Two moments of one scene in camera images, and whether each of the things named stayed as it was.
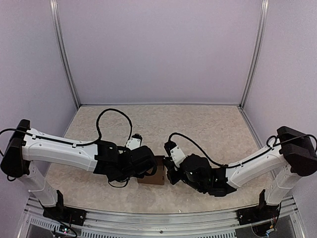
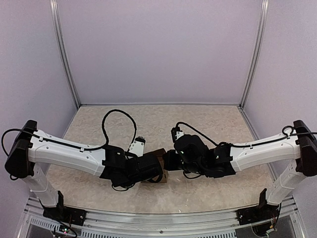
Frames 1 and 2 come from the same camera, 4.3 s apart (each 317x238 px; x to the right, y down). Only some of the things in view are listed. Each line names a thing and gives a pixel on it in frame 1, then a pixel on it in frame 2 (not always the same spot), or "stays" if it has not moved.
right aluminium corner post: [263, 26] stays
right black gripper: [169, 166] -> [169, 163]
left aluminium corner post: [57, 25] stays
